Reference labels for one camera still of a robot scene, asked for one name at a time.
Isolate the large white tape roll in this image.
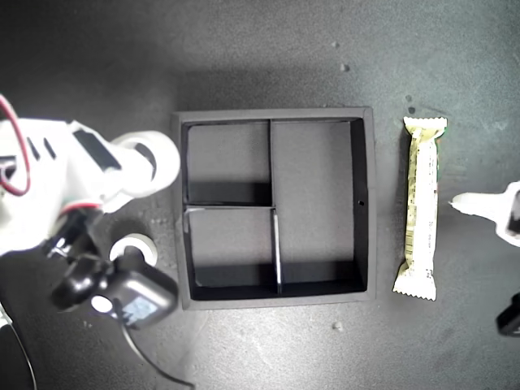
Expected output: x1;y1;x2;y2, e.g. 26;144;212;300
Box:
110;129;182;201

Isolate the white tape roll green core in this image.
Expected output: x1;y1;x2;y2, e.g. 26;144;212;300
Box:
108;233;158;269

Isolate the snack bar in printed wrapper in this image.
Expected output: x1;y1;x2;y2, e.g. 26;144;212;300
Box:
392;115;449;302

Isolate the black tray with wells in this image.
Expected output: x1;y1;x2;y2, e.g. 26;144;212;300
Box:
171;106;379;312

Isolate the red wire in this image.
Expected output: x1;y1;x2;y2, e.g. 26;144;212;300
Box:
0;95;32;197
60;201;103;215

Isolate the black camera cable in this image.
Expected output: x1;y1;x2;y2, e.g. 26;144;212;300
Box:
119;318;196;389

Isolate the thin dark cable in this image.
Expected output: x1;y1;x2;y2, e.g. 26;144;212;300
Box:
0;324;37;390

